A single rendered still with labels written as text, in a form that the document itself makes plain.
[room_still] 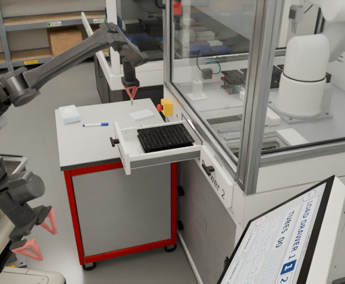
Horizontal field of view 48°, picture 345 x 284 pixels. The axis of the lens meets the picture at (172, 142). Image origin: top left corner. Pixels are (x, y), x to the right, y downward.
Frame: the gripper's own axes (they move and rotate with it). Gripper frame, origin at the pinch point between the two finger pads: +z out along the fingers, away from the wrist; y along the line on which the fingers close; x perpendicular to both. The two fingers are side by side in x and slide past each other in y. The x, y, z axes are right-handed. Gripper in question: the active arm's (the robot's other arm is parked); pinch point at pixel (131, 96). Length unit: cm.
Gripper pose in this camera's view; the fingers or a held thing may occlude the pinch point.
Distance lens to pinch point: 195.3
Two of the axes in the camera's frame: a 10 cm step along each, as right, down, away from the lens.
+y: -3.9, -4.9, 7.8
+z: 0.3, 8.4, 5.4
